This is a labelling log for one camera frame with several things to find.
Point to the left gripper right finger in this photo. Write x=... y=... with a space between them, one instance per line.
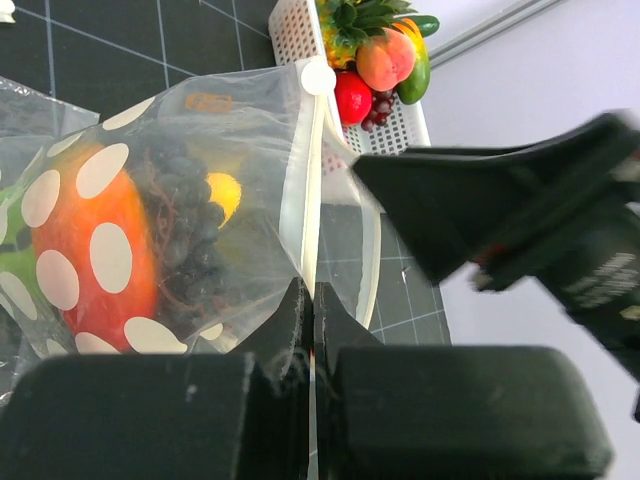
x=448 y=412

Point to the toy green cucumber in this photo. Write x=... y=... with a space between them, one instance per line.
x=426 y=24

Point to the green toy watermelon ball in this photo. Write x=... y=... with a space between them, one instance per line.
x=17 y=253

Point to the white plastic basket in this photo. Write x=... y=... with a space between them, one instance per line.
x=295 y=33

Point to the orange red toy mango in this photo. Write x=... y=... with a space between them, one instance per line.
x=94 y=256

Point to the purple toy grape bunch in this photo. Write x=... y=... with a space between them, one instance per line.
x=185 y=230

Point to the toy peach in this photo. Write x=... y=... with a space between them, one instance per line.
x=385 y=60

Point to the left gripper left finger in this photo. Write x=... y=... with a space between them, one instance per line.
x=239 y=415

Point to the toy pineapple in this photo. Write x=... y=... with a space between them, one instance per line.
x=347 y=24

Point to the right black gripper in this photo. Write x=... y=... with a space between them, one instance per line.
x=558 y=210

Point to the red toy apple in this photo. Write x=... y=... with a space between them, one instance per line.
x=353 y=98

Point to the blue zipper clear bag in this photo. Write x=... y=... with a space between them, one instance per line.
x=31 y=122

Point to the yellow toy pear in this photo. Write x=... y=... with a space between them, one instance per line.
x=226 y=193

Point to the white-dotted zip bag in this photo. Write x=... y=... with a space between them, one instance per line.
x=271 y=130

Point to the small purple grape bunch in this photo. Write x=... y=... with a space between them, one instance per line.
x=380 y=111

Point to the orange green toy mango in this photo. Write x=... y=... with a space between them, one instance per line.
x=411 y=90

